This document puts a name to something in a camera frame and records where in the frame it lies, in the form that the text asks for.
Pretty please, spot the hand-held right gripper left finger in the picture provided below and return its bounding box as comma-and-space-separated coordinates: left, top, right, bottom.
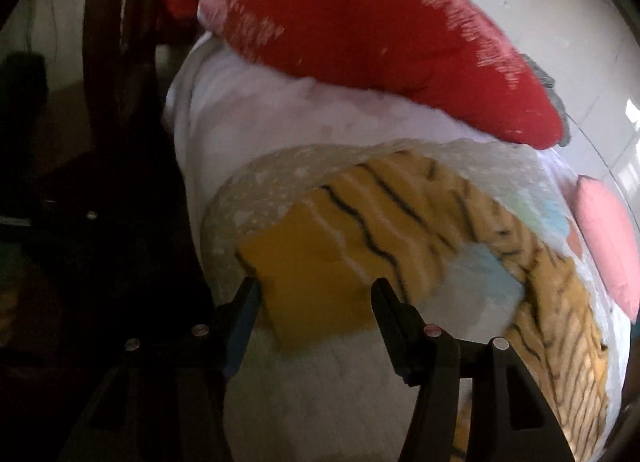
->
60, 276, 262, 462

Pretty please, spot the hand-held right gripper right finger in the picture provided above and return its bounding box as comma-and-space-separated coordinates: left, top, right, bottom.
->
371, 277, 576, 462

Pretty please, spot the yellow striped small garment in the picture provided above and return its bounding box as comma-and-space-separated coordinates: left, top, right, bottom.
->
235, 149, 613, 462

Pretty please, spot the pink pillow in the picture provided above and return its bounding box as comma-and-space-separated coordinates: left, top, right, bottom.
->
575, 175, 640, 322

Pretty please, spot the grey fuzzy blanket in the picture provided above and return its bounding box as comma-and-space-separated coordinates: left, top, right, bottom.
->
524, 61, 572, 148

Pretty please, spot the red blanket with white print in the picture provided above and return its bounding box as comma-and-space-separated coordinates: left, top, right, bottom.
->
159, 0, 566, 149

